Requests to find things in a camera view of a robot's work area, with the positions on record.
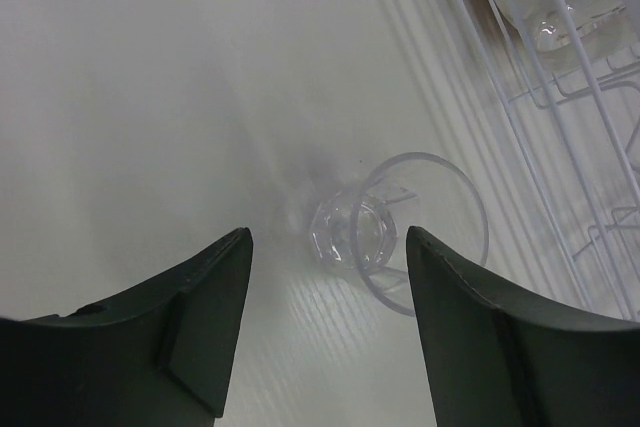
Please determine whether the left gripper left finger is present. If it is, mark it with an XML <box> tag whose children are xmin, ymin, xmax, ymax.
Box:
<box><xmin>1</xmin><ymin>228</ymin><xmax>253</xmax><ymax>426</ymax></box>

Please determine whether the white wire dish rack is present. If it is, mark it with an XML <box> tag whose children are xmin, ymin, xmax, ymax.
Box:
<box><xmin>349</xmin><ymin>0</ymin><xmax>640</xmax><ymax>323</ymax></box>

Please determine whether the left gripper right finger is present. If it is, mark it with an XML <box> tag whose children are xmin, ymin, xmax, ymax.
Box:
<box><xmin>406</xmin><ymin>226</ymin><xmax>639</xmax><ymax>426</ymax></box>

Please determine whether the clear glass cup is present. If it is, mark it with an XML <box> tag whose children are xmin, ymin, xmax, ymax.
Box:
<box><xmin>309</xmin><ymin>151</ymin><xmax>490</xmax><ymax>317</ymax></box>
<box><xmin>527</xmin><ymin>0</ymin><xmax>638</xmax><ymax>73</ymax></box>

